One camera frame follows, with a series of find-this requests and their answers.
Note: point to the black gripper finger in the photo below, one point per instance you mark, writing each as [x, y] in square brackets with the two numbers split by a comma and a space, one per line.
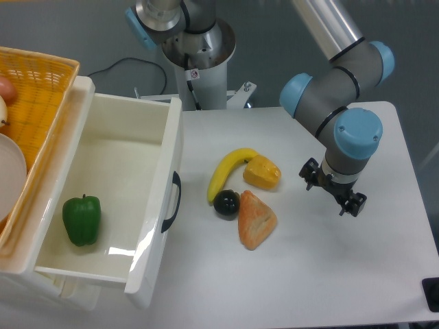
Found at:
[352, 204]
[310, 173]

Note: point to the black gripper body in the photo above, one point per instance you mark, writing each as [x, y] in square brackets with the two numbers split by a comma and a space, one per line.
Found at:
[340, 191]

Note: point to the white top drawer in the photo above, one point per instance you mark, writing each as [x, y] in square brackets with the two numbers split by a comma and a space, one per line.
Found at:
[127, 153]

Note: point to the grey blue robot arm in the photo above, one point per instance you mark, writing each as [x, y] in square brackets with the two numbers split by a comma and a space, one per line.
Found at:
[321, 105]

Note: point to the white drawer cabinet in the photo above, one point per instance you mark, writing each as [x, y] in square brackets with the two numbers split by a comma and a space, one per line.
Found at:
[22, 240]

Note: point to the yellow orange bread roll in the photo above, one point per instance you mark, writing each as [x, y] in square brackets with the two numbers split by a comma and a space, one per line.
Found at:
[261, 172]

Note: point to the orange triangular bread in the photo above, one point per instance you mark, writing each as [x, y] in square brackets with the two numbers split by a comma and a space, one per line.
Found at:
[256, 220]

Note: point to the yellow banana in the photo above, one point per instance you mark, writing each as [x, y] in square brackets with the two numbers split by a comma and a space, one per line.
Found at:
[225, 167]

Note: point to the black round fruit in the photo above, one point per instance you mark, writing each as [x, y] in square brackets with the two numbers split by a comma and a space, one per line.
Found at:
[226, 204]

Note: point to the black corner object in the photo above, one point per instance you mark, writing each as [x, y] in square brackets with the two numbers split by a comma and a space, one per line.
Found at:
[431, 291]

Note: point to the green bell pepper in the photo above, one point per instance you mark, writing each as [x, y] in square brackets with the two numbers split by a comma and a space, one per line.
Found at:
[81, 217]

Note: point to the yellow woven basket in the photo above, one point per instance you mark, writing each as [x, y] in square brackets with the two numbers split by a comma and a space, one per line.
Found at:
[43, 83]

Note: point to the white plate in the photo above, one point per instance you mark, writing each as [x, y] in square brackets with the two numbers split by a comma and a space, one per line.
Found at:
[13, 174]

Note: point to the red apple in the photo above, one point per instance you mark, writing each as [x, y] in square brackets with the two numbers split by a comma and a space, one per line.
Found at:
[7, 89]

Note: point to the pale yellow fruit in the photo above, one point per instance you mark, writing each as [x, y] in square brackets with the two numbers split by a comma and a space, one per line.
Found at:
[3, 113]

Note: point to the black top drawer handle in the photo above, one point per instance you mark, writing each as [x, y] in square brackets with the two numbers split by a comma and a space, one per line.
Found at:
[174, 205]

